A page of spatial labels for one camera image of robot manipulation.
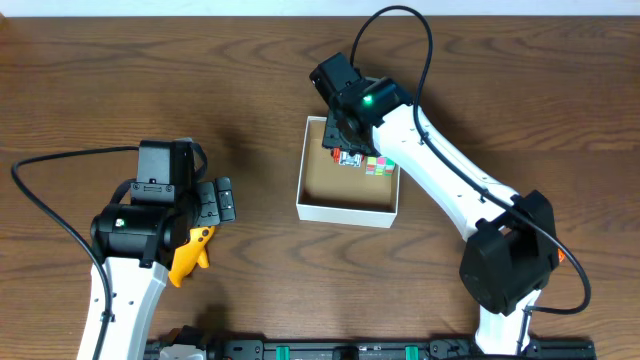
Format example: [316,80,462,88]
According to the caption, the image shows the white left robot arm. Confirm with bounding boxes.
[77,177,236,359]

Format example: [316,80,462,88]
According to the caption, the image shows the white cardboard box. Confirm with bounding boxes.
[296,116,401,228]

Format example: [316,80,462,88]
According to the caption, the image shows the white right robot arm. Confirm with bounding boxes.
[310,73,560,355]

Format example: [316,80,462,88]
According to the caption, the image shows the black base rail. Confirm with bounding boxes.
[143,325,597,360]

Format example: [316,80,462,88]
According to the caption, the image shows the red toy car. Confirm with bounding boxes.
[331,148,364,168]

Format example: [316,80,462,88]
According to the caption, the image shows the colourful puzzle cube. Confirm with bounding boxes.
[365,157,396,176]

